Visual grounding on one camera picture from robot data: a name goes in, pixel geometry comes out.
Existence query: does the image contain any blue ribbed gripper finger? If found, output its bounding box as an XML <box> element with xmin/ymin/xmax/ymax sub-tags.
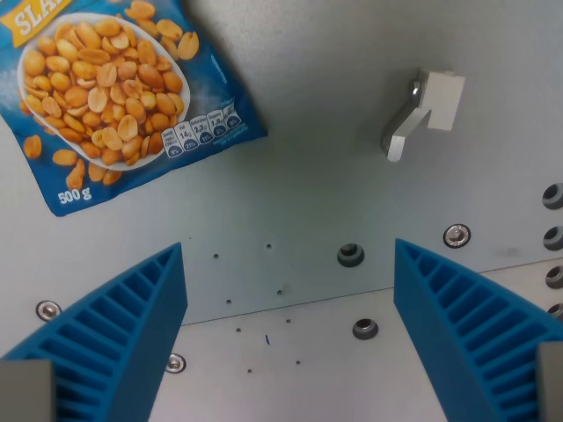
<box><xmin>392</xmin><ymin>237</ymin><xmax>563</xmax><ymax>422</ymax></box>
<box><xmin>0</xmin><ymin>241</ymin><xmax>189</xmax><ymax>422</ymax></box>

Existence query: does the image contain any silver screw with washer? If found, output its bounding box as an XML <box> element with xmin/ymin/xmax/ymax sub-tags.
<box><xmin>442</xmin><ymin>223</ymin><xmax>472</xmax><ymax>248</ymax></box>
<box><xmin>164</xmin><ymin>353</ymin><xmax>187</xmax><ymax>375</ymax></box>
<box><xmin>35</xmin><ymin>300</ymin><xmax>62</xmax><ymax>322</ymax></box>

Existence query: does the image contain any grey threaded table insert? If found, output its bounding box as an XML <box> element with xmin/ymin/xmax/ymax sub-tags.
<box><xmin>336</xmin><ymin>242</ymin><xmax>366</xmax><ymax>268</ymax></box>

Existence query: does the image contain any white plastic block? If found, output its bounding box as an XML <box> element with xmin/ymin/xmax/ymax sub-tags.
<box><xmin>420</xmin><ymin>69</ymin><xmax>467</xmax><ymax>133</ymax></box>

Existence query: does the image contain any blue salted peanuts bag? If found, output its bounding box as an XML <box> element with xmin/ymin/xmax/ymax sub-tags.
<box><xmin>0</xmin><ymin>0</ymin><xmax>270</xmax><ymax>218</ymax></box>

